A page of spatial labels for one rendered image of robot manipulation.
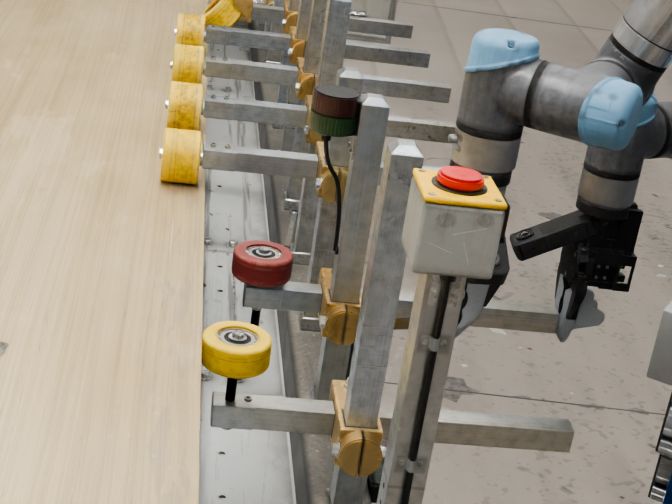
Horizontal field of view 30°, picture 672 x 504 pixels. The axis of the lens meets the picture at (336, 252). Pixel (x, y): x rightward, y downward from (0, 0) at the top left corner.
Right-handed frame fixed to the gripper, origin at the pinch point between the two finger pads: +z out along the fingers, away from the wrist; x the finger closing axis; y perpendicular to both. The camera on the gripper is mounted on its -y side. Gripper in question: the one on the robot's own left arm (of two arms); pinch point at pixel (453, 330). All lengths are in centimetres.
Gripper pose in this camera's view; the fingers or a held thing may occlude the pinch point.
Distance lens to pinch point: 149.6
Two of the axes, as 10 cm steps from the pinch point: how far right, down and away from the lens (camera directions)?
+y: -0.9, -4.0, 9.1
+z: -1.4, 9.1, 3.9
